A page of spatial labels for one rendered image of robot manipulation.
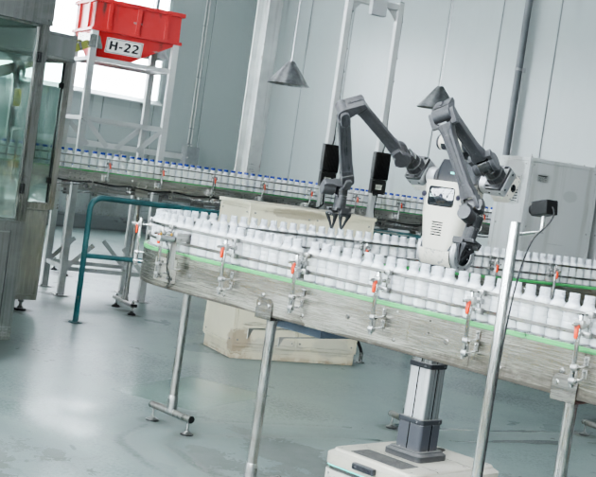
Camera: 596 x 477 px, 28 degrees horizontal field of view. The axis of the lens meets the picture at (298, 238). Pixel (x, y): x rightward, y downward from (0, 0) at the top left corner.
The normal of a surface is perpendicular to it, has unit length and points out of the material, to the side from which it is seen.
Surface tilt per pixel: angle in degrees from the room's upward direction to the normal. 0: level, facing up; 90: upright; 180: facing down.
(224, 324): 90
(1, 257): 90
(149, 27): 90
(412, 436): 90
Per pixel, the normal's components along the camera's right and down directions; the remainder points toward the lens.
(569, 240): 0.44, 0.11
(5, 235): 0.69, 0.14
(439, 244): -0.71, -0.07
